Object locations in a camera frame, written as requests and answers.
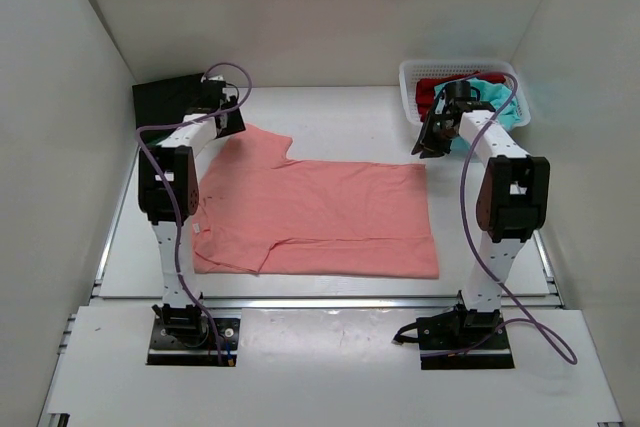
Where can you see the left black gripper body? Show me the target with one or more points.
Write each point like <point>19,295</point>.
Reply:
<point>234,120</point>

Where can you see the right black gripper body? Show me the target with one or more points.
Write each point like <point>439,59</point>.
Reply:
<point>436,139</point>

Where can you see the pink t shirt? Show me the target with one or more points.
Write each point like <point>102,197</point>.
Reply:
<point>263,213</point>

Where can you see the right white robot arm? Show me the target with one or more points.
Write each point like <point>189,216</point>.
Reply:
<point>510,207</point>

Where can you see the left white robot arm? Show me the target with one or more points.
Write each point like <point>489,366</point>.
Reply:
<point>168,194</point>

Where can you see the red t shirt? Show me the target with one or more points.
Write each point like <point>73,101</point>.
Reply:
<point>427,88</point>

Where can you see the folded black t shirt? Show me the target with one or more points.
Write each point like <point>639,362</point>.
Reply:
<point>169,101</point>

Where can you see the white plastic basket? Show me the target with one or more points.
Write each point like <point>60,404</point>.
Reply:
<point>411,71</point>

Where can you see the teal t shirt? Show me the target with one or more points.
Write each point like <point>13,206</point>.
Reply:
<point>500,102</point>

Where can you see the aluminium table rail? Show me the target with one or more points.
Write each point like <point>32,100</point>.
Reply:
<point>330,303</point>

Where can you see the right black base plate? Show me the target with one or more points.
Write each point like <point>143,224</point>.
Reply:
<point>465,352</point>

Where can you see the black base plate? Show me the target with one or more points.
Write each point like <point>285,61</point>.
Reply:
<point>465,352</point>
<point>182,345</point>

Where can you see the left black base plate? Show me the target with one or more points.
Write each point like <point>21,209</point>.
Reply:
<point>182,345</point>

